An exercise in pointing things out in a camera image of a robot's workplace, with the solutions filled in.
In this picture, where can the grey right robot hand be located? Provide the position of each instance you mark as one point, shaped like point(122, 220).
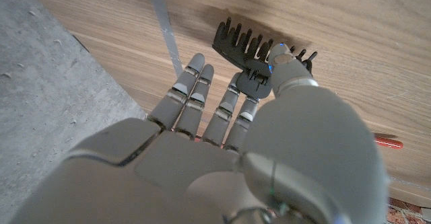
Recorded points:
point(202, 183)

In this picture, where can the grey tape outline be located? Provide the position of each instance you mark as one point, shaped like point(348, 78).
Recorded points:
point(163, 19)

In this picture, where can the brick print backdrop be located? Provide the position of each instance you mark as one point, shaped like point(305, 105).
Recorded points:
point(404, 214)

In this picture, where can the black hair claw clip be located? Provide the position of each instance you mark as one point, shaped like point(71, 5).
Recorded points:
point(254, 87)

